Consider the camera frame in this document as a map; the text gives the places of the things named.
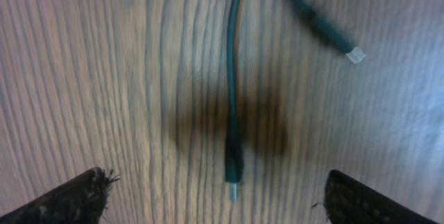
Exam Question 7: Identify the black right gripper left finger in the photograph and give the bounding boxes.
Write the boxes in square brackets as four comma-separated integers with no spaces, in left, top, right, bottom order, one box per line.
[1,166,120,224]

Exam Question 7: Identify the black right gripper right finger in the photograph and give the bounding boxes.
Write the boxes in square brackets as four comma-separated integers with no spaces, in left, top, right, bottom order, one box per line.
[323,169,436,224]

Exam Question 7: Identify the black USB cable bundle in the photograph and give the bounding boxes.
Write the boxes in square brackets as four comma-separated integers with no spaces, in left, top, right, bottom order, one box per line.
[223,0,251,204]

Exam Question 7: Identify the thin black cable silver plugs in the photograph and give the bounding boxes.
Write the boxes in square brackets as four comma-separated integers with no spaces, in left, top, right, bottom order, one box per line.
[289,0,366,64]

